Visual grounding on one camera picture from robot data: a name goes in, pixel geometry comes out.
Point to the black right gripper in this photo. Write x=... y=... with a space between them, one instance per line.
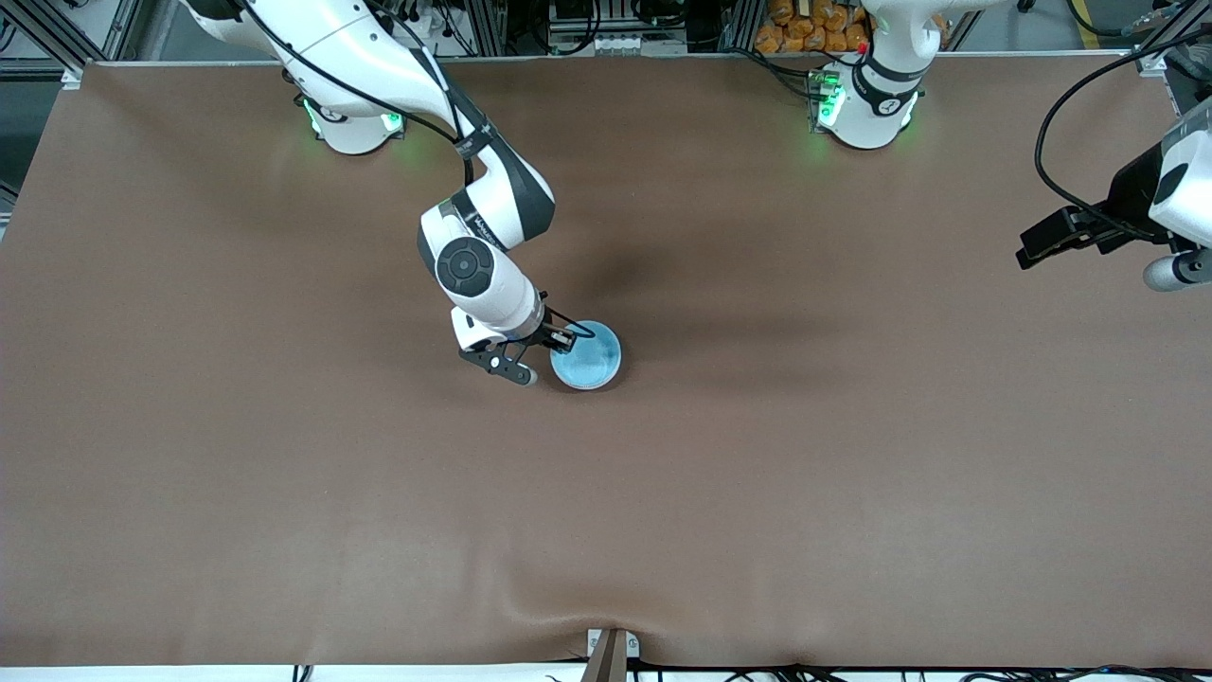
x=545 y=332

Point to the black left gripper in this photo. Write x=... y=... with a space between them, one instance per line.
x=1129 y=201

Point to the light blue bowl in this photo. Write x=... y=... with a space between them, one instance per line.
x=592 y=360

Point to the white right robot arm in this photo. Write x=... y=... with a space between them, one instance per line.
x=483 y=275

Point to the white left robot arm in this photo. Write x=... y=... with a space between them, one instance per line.
x=871 y=114

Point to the brown table cloth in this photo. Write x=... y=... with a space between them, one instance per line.
x=606 y=521

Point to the white power strip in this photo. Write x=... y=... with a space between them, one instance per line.
x=620 y=44

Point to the orange round objects pile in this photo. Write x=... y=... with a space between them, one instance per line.
x=795 y=33

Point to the white table corner bracket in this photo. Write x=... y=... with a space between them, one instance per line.
x=1152 y=62
x=73 y=78

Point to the grey metal clamp bracket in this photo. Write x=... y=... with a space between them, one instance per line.
x=606 y=658

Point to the aluminium frame post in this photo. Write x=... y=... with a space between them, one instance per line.
x=488 y=28
x=739 y=24

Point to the aluminium frame rail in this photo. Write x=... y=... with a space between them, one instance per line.
x=128 y=28

